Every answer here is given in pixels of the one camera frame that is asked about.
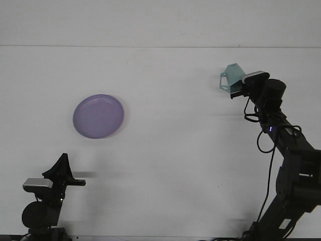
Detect pale blue hexagonal cup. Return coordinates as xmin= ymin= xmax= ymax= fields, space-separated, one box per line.
xmin=220 ymin=63 xmax=247 ymax=92

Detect pale purple round plate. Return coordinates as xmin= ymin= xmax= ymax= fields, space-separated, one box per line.
xmin=72 ymin=93 xmax=125 ymax=140

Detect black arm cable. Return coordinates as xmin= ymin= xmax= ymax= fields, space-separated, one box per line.
xmin=243 ymin=96 xmax=302 ymax=234

